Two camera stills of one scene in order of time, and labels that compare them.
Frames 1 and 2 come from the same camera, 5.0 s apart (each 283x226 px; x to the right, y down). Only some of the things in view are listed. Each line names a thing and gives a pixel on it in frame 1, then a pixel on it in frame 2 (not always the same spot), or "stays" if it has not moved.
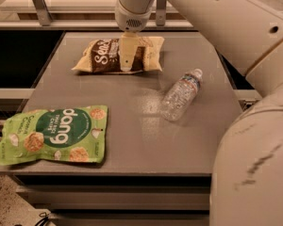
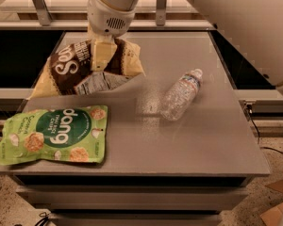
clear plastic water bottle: (181, 95) stays
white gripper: (132, 19) -> (108, 19)
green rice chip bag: (75, 134) stays
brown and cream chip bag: (104, 56) -> (68, 71)
